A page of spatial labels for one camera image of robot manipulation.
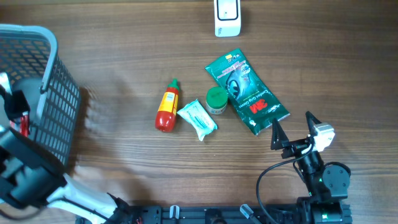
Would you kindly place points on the red sauce bottle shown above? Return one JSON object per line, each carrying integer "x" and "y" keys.
{"x": 167, "y": 112}

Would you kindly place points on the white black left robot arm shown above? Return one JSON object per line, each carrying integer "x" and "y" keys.
{"x": 33, "y": 176}

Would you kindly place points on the white barcode scanner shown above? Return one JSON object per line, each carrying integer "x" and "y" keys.
{"x": 227, "y": 15}

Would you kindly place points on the teal wet wipes pack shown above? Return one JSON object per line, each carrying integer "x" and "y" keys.
{"x": 195, "y": 114}

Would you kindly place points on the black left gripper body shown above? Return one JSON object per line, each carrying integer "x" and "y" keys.
{"x": 15, "y": 106}

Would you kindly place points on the grey plastic basket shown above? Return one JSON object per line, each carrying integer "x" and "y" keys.
{"x": 29, "y": 57}

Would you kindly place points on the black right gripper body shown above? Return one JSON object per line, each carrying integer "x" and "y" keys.
{"x": 295, "y": 148}

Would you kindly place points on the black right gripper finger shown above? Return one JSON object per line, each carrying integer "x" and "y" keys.
{"x": 313, "y": 123}
{"x": 279, "y": 139}

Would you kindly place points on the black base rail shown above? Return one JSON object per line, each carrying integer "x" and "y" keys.
{"x": 233, "y": 214}

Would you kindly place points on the green lid jar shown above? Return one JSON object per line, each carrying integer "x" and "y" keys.
{"x": 216, "y": 100}

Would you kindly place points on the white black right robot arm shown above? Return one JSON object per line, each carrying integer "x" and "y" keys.
{"x": 327, "y": 183}

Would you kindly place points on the red stick sachet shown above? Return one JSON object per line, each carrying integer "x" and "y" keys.
{"x": 22, "y": 124}

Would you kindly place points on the green 3M gloves package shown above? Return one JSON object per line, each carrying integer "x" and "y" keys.
{"x": 253, "y": 101}

